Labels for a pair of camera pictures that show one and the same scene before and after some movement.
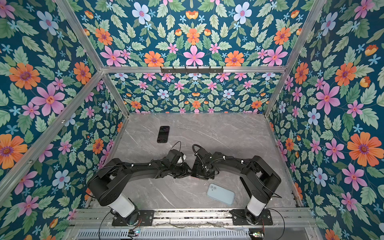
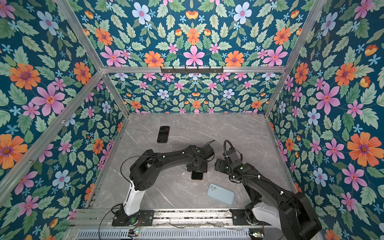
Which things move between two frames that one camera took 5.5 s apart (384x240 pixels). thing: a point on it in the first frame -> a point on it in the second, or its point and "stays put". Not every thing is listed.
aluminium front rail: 297,218 stays put
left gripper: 187,171 -> 193,168
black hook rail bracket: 191,70 stays put
